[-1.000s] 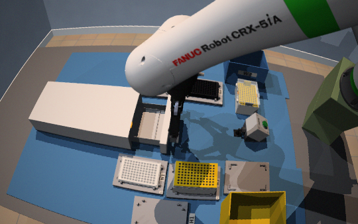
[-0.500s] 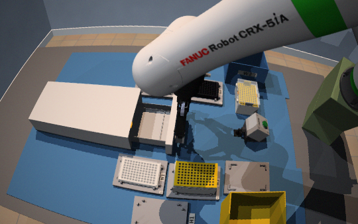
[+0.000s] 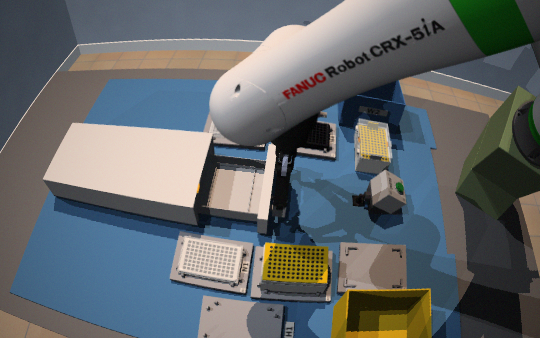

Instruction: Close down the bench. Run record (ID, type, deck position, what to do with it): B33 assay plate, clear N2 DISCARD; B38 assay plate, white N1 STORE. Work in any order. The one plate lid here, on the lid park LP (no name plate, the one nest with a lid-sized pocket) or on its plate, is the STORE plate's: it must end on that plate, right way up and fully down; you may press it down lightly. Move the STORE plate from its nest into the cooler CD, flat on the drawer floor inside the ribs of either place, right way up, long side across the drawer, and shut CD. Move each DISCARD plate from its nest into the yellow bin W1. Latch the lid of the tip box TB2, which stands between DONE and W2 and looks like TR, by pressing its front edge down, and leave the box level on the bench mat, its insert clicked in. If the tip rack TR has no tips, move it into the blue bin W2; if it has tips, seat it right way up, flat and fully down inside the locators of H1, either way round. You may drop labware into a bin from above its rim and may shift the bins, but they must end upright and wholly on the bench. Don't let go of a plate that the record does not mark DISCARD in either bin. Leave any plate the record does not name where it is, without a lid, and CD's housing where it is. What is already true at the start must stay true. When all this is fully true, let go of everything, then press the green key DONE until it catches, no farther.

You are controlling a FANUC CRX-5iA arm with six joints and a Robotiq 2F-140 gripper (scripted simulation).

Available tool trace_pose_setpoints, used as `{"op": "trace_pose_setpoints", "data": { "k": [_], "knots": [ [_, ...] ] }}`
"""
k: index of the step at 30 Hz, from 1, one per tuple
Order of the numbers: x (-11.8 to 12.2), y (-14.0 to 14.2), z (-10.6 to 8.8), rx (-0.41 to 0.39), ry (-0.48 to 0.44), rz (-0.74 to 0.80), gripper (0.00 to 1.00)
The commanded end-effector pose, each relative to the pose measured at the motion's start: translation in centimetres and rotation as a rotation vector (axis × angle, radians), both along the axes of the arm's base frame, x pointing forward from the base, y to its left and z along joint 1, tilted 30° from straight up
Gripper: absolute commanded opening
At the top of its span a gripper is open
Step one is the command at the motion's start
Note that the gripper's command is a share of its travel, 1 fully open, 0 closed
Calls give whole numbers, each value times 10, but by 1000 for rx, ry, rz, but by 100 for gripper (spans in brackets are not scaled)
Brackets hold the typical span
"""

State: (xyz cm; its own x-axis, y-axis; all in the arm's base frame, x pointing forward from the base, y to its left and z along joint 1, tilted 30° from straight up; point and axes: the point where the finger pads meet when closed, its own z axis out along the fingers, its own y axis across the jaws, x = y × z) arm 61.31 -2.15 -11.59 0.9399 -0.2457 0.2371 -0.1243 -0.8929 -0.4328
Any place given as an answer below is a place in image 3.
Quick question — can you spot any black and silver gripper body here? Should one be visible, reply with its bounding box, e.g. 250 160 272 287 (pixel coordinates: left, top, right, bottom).
271 133 309 163

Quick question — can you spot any beige rectangular plate nest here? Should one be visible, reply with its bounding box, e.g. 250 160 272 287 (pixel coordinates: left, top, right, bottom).
297 122 336 160

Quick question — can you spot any blue bench mat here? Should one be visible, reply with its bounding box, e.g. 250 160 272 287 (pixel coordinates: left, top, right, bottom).
10 79 461 338

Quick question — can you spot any blue open-top bin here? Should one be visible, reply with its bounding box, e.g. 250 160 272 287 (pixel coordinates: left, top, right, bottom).
338 81 406 134

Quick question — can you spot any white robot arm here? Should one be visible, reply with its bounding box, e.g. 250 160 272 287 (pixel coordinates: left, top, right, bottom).
209 0 540 166

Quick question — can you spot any yellow bin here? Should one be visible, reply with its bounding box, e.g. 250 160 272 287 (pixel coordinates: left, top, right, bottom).
331 289 432 338

